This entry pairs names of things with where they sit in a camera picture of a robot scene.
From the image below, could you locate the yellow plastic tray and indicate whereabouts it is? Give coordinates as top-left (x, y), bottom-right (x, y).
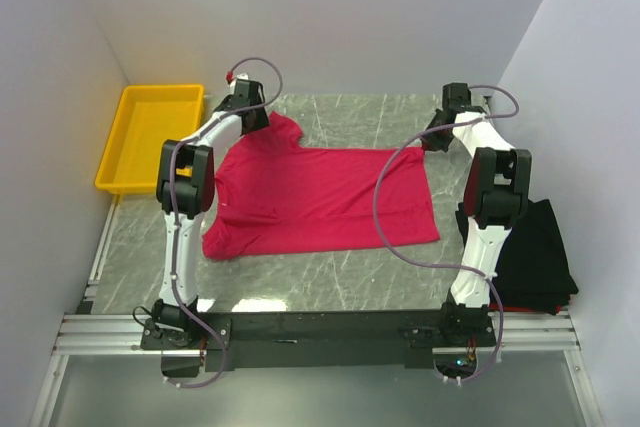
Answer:
top-left (94, 84), bottom-right (204, 195)

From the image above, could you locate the folded black t shirt stack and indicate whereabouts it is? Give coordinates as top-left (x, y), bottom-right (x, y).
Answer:
top-left (447, 200), bottom-right (578, 310)

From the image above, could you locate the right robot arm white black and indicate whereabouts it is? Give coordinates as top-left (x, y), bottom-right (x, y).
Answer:
top-left (421, 83), bottom-right (532, 346)

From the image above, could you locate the folded red shirt under stack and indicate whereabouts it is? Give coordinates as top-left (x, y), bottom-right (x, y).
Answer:
top-left (503, 304), bottom-right (561, 315)

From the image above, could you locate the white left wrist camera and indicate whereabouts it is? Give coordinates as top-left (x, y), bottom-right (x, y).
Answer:
top-left (225, 71), bottom-right (250, 87)

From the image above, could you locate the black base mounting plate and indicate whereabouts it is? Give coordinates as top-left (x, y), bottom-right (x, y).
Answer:
top-left (140, 307), bottom-right (497, 377)

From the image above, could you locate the red t shirt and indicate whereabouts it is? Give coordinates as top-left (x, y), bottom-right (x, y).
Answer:
top-left (202, 113), bottom-right (440, 261)

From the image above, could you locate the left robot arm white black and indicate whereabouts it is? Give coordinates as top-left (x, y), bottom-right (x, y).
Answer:
top-left (132, 73), bottom-right (269, 352)

